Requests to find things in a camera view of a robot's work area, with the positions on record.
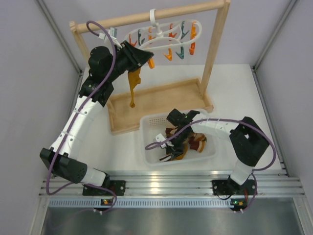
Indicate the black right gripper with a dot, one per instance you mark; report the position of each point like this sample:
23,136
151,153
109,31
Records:
175,150

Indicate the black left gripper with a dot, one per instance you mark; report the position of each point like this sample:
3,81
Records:
136,57

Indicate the mustard yellow sock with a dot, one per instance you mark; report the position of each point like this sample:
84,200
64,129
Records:
134,80

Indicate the orange clothes peg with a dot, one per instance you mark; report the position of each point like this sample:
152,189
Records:
151,63

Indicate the white clip hanger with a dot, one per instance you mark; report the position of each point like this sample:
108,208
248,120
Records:
171,38

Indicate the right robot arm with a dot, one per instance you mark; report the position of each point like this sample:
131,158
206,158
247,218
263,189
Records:
248,141

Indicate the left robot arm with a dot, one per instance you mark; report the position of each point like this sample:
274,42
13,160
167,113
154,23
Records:
105,67

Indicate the striped socks pile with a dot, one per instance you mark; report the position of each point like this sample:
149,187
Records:
195,141

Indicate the white plastic basket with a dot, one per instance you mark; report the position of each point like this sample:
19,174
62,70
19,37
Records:
158,127

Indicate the wooden drying rack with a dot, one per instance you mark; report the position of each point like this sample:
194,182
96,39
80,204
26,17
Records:
165,87

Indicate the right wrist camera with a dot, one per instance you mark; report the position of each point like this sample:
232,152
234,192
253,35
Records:
158,140

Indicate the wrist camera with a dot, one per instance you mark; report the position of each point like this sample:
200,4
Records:
112,32
158,140

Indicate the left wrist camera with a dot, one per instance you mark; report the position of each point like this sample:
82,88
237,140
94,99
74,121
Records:
112,32

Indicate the aluminium frame rail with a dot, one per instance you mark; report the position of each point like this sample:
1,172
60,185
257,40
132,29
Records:
160,190

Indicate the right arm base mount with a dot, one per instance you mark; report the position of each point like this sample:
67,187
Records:
229,188

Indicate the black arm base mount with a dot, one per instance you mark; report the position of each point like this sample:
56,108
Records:
116,186

